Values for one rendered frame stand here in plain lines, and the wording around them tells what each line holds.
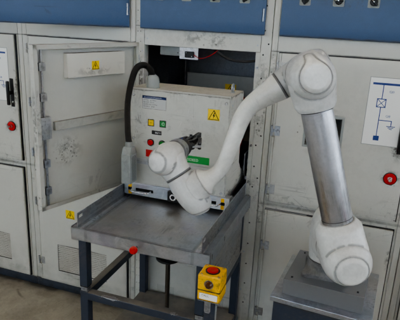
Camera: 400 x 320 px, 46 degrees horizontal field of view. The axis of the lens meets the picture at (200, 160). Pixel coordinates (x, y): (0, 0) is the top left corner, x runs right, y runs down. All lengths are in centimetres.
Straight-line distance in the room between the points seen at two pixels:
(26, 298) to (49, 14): 172
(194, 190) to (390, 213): 106
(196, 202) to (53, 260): 165
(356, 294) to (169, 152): 82
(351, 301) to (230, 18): 133
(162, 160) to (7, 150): 161
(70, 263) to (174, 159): 160
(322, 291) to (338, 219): 34
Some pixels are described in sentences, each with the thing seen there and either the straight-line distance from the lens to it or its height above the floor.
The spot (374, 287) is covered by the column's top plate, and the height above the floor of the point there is 75.
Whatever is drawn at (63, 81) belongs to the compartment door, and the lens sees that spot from 223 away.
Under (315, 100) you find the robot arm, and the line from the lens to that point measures 144.
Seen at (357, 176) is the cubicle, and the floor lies 104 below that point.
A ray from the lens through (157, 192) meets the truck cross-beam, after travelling 229.
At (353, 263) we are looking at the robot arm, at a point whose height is 102.
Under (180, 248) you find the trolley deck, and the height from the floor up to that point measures 85.
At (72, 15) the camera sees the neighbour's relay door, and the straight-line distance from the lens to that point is 250.
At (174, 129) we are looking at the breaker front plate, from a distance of 218.
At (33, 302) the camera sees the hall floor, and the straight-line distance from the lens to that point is 318.
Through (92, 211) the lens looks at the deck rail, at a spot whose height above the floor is 88.
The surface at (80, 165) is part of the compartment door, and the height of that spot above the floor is 100.
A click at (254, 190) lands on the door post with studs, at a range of 242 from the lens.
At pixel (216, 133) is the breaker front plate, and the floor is 122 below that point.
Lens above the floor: 173
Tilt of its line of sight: 17 degrees down
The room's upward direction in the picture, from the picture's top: 3 degrees clockwise
